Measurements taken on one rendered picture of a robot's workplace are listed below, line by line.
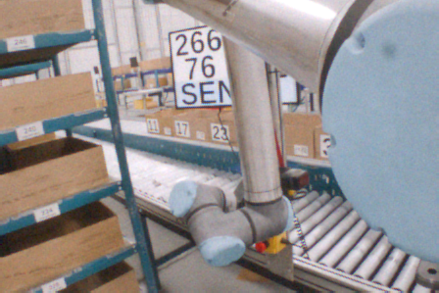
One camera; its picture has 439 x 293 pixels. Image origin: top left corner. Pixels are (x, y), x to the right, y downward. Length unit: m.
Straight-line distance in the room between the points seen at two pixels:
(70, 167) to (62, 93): 0.19
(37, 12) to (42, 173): 0.39
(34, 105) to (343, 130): 0.73
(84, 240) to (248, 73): 0.61
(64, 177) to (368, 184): 0.77
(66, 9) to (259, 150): 0.58
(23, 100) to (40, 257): 0.40
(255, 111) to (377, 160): 0.51
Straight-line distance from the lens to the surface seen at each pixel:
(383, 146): 0.19
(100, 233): 0.94
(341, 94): 0.20
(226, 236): 0.69
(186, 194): 0.74
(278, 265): 1.19
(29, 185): 0.85
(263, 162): 0.71
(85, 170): 0.89
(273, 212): 0.74
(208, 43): 1.18
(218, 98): 1.17
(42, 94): 0.83
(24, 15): 0.84
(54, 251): 0.92
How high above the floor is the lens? 1.42
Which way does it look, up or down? 14 degrees down
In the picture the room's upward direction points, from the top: 7 degrees counter-clockwise
